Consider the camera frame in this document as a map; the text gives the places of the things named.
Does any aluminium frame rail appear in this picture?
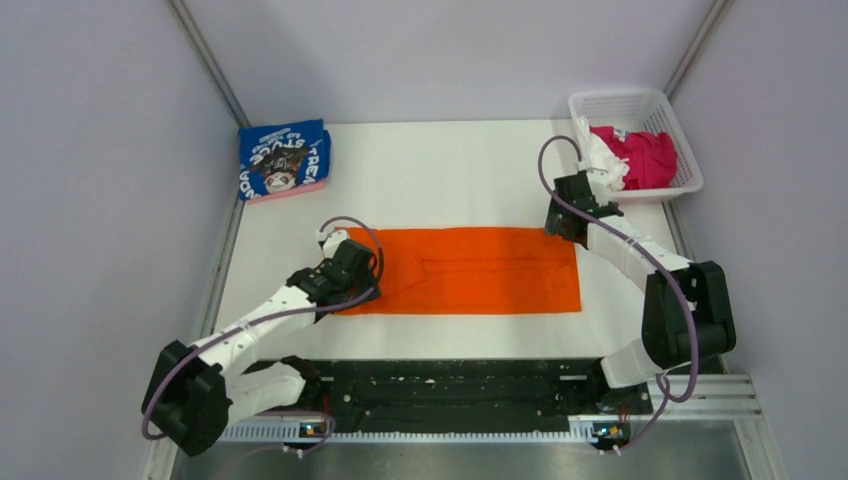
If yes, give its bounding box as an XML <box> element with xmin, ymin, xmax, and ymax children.
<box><xmin>142</xmin><ymin>374</ymin><xmax>786</xmax><ymax>480</ymax></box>

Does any folded blue printed t-shirt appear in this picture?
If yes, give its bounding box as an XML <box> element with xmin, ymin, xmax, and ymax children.
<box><xmin>238</xmin><ymin>119</ymin><xmax>332</xmax><ymax>202</ymax></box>

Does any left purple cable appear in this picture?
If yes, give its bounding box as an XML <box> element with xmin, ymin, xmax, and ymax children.
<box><xmin>140</xmin><ymin>215</ymin><xmax>386</xmax><ymax>458</ymax></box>

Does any orange t-shirt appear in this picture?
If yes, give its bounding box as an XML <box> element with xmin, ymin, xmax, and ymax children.
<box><xmin>349</xmin><ymin>227</ymin><xmax>582</xmax><ymax>315</ymax></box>

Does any magenta t-shirt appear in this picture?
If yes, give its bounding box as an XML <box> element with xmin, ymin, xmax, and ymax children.
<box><xmin>590</xmin><ymin>126</ymin><xmax>678</xmax><ymax>191</ymax></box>

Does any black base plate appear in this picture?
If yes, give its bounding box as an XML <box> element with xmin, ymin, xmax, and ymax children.
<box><xmin>292</xmin><ymin>358</ymin><xmax>659</xmax><ymax>435</ymax></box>

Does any folded pink t-shirt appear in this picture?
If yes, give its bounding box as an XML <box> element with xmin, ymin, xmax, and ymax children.
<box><xmin>249</xmin><ymin>180</ymin><xmax>327</xmax><ymax>204</ymax></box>

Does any white slotted cable duct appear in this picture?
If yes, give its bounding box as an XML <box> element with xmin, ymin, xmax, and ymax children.
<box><xmin>218</xmin><ymin>419</ymin><xmax>623</xmax><ymax>446</ymax></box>

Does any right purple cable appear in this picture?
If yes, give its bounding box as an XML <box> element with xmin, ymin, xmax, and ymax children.
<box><xmin>536</xmin><ymin>135</ymin><xmax>701</xmax><ymax>455</ymax></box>

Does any white plastic basket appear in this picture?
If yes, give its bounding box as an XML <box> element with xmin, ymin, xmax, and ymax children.
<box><xmin>568</xmin><ymin>88</ymin><xmax>704</xmax><ymax>202</ymax></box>

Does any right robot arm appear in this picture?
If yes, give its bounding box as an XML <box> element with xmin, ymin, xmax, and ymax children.
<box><xmin>544</xmin><ymin>171</ymin><xmax>737</xmax><ymax>412</ymax></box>

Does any purple cable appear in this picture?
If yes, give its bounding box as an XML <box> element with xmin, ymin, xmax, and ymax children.
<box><xmin>536</xmin><ymin>135</ymin><xmax>701</xmax><ymax>455</ymax></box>
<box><xmin>140</xmin><ymin>215</ymin><xmax>386</xmax><ymax>458</ymax></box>

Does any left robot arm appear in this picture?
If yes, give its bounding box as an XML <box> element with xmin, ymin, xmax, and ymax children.
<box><xmin>141</xmin><ymin>229</ymin><xmax>384</xmax><ymax>456</ymax></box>

